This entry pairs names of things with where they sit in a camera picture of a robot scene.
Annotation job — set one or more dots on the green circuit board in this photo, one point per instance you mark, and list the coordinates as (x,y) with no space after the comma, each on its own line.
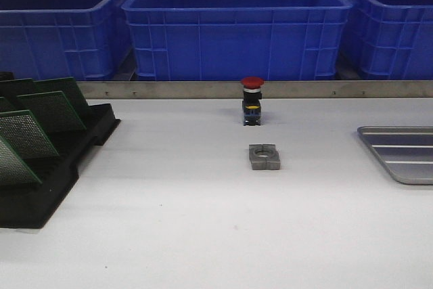
(25,135)
(10,90)
(14,171)
(53,111)
(71,90)

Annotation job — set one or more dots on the silver metal tray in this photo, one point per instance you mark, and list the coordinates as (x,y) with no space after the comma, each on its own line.
(404,152)

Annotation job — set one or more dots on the black slotted board rack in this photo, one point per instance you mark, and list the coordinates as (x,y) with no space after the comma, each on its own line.
(31,206)

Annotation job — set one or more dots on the red emergency stop button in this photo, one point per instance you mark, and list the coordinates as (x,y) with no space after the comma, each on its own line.
(251,100)

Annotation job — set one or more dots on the grey metal clamp block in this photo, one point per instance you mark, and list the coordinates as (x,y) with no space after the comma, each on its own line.
(264,157)

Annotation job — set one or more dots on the centre blue plastic bin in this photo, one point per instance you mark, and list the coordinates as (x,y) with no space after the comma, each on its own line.
(227,40)

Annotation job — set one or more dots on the blue plastic bin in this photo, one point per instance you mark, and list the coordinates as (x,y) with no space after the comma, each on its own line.
(48,39)
(227,40)
(389,39)

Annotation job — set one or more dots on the left blue plastic bin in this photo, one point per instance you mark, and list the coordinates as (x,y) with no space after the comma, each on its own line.
(48,39)

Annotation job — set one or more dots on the right blue plastic bin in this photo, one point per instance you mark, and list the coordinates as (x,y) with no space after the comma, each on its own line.
(389,39)

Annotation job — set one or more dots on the metal table edge rail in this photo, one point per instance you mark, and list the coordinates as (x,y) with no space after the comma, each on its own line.
(270,90)

